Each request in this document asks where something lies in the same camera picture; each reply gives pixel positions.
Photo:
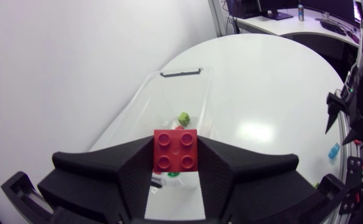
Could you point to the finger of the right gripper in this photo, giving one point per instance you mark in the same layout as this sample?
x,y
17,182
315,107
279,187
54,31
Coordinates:
x,y
359,133
333,107

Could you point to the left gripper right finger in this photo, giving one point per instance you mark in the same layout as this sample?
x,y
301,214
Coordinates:
x,y
246,183

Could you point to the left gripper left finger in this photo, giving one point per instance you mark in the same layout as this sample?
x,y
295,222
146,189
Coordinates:
x,y
106,180

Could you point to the clear plastic container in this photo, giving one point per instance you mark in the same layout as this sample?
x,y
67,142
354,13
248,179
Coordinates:
x,y
168,99

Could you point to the blue toy brick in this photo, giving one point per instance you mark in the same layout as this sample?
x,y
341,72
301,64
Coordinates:
x,y
334,151

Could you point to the lime green toy brick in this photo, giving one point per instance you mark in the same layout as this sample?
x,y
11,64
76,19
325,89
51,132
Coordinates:
x,y
183,119
316,185

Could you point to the black keyboard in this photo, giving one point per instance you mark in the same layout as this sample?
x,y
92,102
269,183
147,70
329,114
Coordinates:
x,y
332,27

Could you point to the dark monitor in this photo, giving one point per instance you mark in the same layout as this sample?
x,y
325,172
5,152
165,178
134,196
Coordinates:
x,y
274,6
330,7

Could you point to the white desk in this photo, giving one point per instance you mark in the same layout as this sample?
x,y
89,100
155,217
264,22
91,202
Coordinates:
x,y
287,26

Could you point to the drink can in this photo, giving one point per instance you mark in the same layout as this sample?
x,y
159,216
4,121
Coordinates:
x,y
300,13

